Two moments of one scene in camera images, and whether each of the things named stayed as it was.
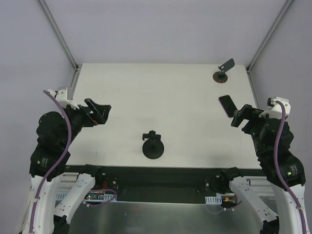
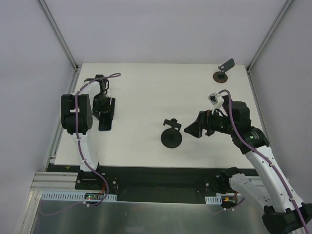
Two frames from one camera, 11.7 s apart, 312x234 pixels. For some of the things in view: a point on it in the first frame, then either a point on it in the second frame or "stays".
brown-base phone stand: [221, 76] stays
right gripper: [247, 118] → [207, 123]
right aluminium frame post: [286, 5] stays
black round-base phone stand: [152, 147] → [171, 138]
